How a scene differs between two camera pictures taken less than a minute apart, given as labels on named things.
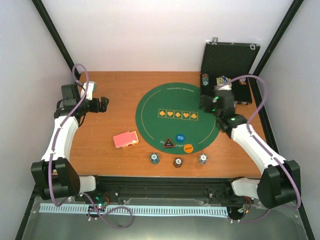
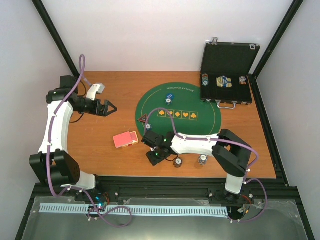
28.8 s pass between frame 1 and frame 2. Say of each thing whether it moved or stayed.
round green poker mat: stayed
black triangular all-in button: moved
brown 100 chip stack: stayed
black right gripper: moved
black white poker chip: stayed
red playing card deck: stayed
